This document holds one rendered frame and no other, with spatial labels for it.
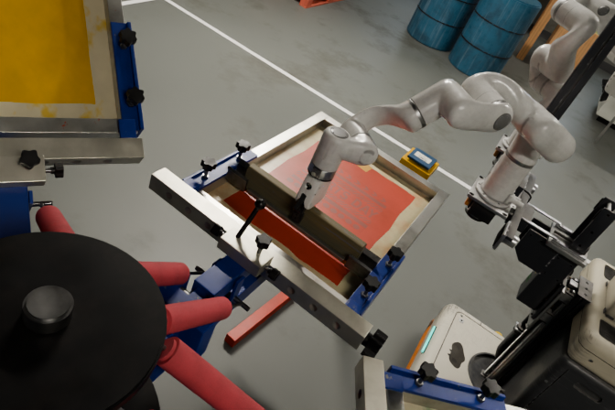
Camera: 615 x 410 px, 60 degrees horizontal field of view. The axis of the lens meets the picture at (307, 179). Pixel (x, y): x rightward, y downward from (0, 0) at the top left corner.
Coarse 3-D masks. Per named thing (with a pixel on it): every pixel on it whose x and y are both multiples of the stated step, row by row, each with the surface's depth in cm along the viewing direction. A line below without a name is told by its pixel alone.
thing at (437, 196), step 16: (320, 112) 208; (304, 128) 194; (272, 144) 179; (288, 144) 188; (256, 160) 172; (384, 160) 198; (224, 176) 158; (400, 176) 197; (416, 176) 196; (208, 192) 155; (432, 192) 193; (224, 208) 147; (432, 208) 183; (416, 224) 173; (400, 240) 163; (288, 256) 141; (304, 272) 139
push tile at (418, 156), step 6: (414, 150) 215; (420, 150) 217; (408, 156) 211; (414, 156) 211; (420, 156) 212; (426, 156) 214; (420, 162) 209; (426, 162) 211; (432, 162) 212; (426, 168) 208
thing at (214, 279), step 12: (216, 264) 124; (228, 264) 125; (204, 276) 120; (216, 276) 121; (228, 276) 122; (240, 276) 125; (192, 288) 120; (204, 288) 118; (216, 288) 118; (228, 288) 123
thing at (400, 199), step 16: (368, 176) 191; (384, 192) 187; (400, 192) 190; (320, 208) 168; (400, 208) 183; (384, 224) 173; (288, 240) 151; (304, 240) 154; (368, 240) 164; (304, 256) 148; (320, 256) 151; (320, 272) 146; (336, 272) 148
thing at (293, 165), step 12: (300, 156) 186; (276, 168) 176; (288, 168) 178; (300, 168) 180; (348, 168) 190; (360, 168) 193; (240, 192) 160; (228, 204) 154; (240, 204) 156; (252, 204) 158; (264, 216) 156; (276, 216) 157; (264, 228) 152; (276, 228) 153; (288, 228) 155
